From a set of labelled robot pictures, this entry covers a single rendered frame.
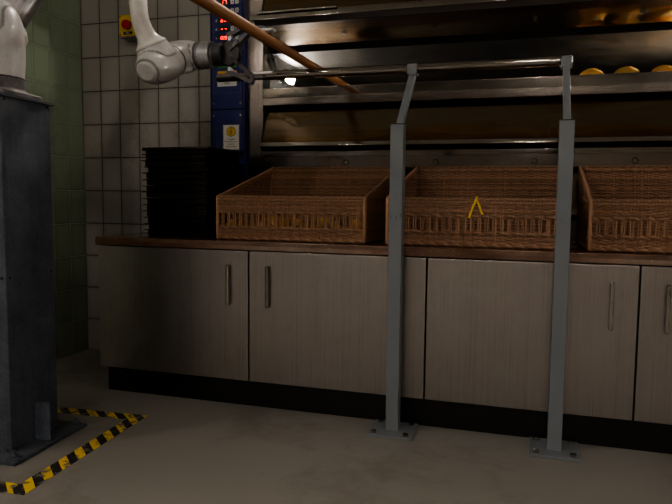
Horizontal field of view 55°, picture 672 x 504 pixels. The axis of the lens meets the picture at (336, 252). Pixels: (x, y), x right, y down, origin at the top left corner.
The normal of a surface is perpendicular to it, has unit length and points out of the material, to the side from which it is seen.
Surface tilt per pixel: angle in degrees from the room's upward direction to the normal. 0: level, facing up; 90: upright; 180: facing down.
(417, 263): 90
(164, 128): 90
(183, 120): 90
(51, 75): 90
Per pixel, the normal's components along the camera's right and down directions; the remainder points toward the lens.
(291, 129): -0.28, -0.27
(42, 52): 0.95, 0.04
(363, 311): -0.29, 0.07
